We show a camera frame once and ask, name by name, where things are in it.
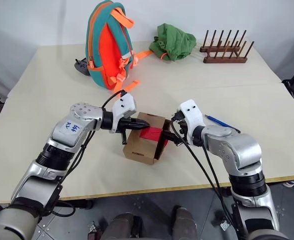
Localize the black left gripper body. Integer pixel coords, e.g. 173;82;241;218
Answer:
116;117;136;146

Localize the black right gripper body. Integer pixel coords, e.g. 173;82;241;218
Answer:
173;119;196;146

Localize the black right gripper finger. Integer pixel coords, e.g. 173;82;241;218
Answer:
161;130;181;148

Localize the brown cardboard box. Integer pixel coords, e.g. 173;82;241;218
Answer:
122;112;173;165

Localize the red tape patch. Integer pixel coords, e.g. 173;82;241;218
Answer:
139;126;163;141

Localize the teal and orange backpack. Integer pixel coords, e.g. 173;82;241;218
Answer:
85;0;153;95

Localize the dark grey remote controller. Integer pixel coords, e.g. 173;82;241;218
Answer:
74;57;90;77

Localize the dark wooden peg rack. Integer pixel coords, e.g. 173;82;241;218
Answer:
199;29;255;65

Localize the dark rounded shape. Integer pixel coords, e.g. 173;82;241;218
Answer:
171;205;204;240
106;212;140;240

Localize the green cloth bag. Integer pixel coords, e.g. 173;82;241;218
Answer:
148;23;197;62

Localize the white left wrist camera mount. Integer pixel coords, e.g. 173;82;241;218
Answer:
109;92;138;134

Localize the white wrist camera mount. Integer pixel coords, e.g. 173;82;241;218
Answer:
109;92;138;134
176;99;207;141

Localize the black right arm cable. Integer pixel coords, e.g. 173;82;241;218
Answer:
170;111;238;227

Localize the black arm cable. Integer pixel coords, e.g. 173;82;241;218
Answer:
40;89;128;218
170;111;238;227

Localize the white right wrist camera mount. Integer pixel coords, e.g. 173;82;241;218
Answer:
176;99;207;141

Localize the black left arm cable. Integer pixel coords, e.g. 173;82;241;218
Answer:
40;89;128;218

